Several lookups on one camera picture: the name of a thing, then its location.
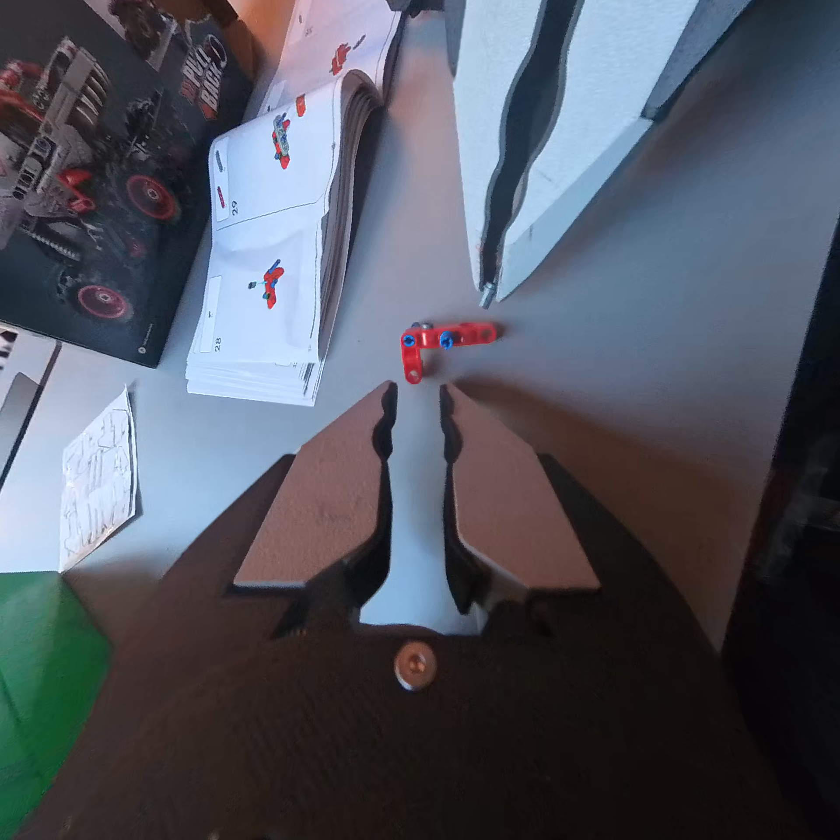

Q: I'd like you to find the red lego beam assembly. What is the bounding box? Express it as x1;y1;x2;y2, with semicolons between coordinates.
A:
400;320;504;385

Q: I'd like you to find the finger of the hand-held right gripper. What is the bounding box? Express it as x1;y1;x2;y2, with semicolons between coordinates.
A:
495;0;756;303
446;0;585;294

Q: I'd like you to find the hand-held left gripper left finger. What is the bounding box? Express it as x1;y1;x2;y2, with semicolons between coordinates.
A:
233;379;399;611

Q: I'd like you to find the black lego set box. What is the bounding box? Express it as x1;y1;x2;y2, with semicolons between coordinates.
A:
0;0;258;370

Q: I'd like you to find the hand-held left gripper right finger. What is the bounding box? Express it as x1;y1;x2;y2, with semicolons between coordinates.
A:
438;382;602;616

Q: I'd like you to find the grey flat device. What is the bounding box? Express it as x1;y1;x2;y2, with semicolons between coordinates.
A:
0;327;61;490

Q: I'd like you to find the white sticker sheet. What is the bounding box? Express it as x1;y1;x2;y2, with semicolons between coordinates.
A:
58;386;140;573

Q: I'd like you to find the open lego instruction booklet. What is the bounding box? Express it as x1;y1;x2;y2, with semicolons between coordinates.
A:
185;0;406;408

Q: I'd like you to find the green plastic bin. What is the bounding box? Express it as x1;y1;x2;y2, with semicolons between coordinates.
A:
0;570;114;840

